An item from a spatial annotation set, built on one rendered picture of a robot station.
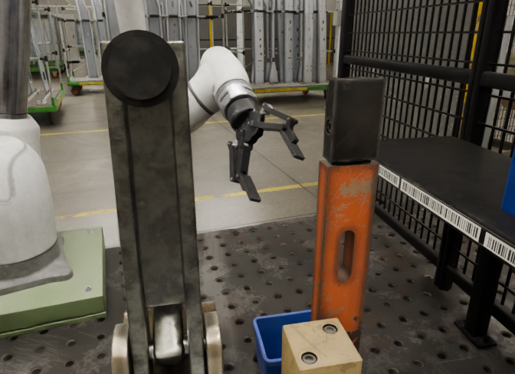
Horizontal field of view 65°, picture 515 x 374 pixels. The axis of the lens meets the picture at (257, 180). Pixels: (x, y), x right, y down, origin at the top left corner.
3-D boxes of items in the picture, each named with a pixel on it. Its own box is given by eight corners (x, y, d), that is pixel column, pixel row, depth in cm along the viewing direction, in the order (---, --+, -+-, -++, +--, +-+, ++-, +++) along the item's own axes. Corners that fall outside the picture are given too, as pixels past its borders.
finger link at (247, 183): (240, 173, 87) (238, 175, 88) (251, 198, 83) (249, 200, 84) (250, 175, 89) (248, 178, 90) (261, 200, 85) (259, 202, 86)
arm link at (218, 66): (261, 93, 100) (220, 124, 103) (241, 56, 108) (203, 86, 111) (238, 67, 91) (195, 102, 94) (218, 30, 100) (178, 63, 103)
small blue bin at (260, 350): (264, 411, 59) (264, 363, 56) (251, 360, 68) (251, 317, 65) (334, 398, 61) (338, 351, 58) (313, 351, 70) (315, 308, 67)
